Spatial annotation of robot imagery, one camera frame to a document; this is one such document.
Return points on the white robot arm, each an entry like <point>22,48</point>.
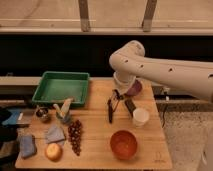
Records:
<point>193,77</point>

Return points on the white paper cup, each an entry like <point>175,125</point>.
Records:
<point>140,117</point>

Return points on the small metal cup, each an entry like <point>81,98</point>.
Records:
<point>43,114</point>

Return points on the small black object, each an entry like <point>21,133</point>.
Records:
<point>118,95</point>

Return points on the purple bowl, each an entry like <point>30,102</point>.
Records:
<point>135,89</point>

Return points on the dark rectangular block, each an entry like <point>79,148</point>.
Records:
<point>130,105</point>

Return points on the green plastic tray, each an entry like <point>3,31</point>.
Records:
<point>55,87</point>

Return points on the bunch of red grapes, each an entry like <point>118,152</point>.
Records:
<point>75,132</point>

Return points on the orange bowl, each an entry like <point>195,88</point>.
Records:
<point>123,145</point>

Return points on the blue folded cloth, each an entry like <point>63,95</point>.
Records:
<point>55,134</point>

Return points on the yellow apple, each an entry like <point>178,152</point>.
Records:
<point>53,151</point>

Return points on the blue box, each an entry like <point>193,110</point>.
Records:
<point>18,118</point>

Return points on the black handled knife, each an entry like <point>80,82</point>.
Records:
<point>110,110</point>

